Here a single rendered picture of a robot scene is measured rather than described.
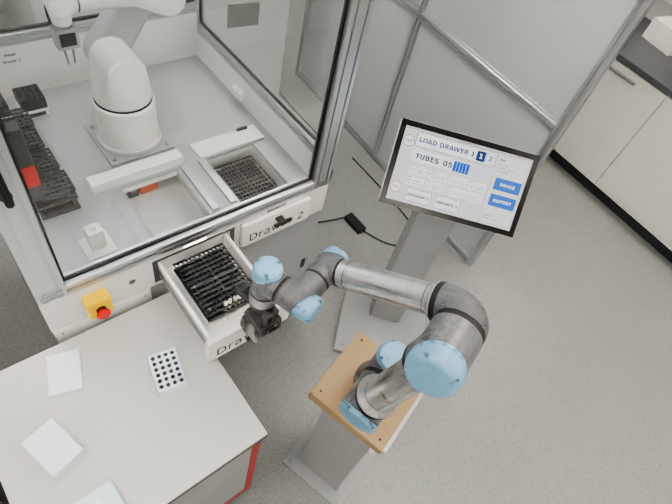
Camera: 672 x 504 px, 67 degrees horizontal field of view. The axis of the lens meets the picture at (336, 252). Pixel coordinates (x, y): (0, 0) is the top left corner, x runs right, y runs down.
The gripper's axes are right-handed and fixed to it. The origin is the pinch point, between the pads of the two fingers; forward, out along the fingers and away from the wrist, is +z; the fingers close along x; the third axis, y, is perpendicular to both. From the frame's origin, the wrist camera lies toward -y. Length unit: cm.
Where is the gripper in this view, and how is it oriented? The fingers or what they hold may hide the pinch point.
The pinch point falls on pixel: (253, 329)
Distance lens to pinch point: 154.3
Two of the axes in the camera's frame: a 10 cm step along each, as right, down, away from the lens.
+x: 7.7, -4.0, 5.0
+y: 6.1, 6.9, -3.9
